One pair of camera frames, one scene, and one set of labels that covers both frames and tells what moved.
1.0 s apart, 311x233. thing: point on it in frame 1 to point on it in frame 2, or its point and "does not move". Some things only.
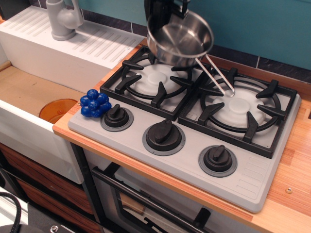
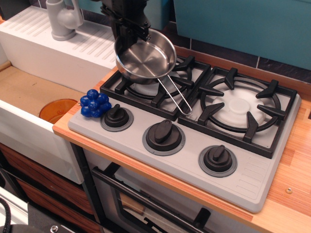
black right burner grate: [239, 108] does not move
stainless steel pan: [178, 41] to [149, 59]
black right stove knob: [217, 161] does not move
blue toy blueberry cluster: [95, 104] does not move
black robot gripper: [161, 13] to [128, 19]
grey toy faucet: [64, 21] does not move
